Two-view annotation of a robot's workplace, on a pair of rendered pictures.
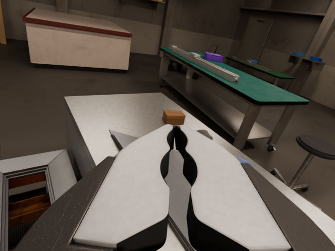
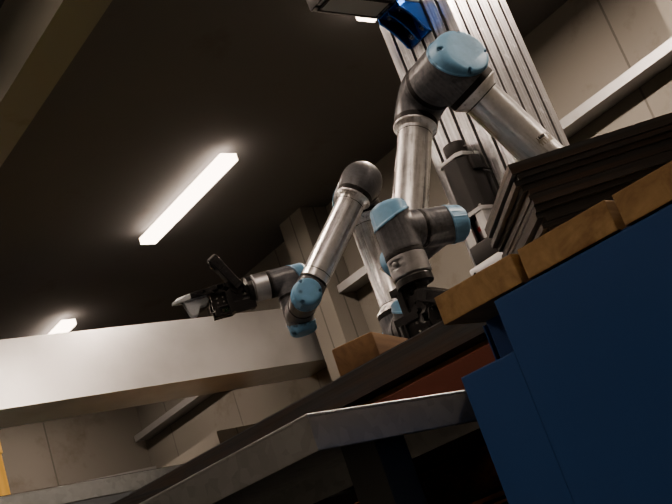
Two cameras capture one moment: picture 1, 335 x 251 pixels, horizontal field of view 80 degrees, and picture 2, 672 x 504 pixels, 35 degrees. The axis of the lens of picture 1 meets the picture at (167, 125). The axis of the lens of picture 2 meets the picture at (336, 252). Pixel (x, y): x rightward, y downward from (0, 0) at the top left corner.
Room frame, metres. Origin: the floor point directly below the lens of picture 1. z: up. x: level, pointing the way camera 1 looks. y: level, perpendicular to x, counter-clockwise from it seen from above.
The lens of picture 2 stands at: (0.19, 2.62, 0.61)
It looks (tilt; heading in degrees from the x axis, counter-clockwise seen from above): 18 degrees up; 259
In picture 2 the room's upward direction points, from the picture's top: 19 degrees counter-clockwise
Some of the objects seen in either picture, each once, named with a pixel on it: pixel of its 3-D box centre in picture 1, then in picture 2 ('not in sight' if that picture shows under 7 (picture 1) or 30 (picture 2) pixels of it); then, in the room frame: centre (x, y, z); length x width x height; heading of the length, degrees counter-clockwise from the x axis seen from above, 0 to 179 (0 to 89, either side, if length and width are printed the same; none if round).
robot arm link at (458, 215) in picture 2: not in sight; (434, 229); (-0.38, 0.76, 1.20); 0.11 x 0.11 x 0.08; 22
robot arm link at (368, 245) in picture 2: not in sight; (380, 264); (-0.45, -0.06, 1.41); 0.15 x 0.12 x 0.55; 95
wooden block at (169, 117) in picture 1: (173, 117); not in sight; (0.92, -0.02, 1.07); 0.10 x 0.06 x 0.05; 115
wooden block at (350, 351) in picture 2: not in sight; (377, 361); (-0.07, 1.33, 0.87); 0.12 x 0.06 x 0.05; 57
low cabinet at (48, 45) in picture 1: (78, 39); not in sight; (5.64, 2.85, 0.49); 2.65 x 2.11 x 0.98; 31
